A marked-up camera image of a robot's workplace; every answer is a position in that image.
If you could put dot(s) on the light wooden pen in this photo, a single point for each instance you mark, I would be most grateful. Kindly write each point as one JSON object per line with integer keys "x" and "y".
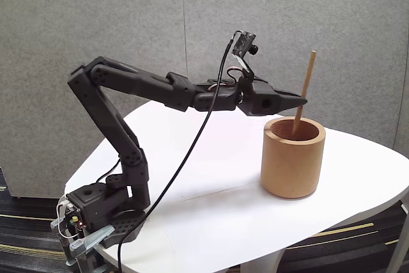
{"x": 308, "y": 74}

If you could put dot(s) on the round cork pen holder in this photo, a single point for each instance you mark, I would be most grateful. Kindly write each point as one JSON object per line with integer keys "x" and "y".
{"x": 292, "y": 167}

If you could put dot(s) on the plain white paper sheet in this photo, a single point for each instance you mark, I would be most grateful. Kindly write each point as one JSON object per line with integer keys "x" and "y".
{"x": 239, "y": 218}

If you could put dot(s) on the white table leg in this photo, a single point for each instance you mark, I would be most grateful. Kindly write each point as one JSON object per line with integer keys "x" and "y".
{"x": 399, "y": 241}
{"x": 274, "y": 261}

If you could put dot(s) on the grey metal table clamp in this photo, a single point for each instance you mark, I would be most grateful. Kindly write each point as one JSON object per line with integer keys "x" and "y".
{"x": 96, "y": 236}

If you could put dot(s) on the small bare camera board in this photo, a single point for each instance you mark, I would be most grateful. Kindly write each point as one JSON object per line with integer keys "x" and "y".
{"x": 243, "y": 43}

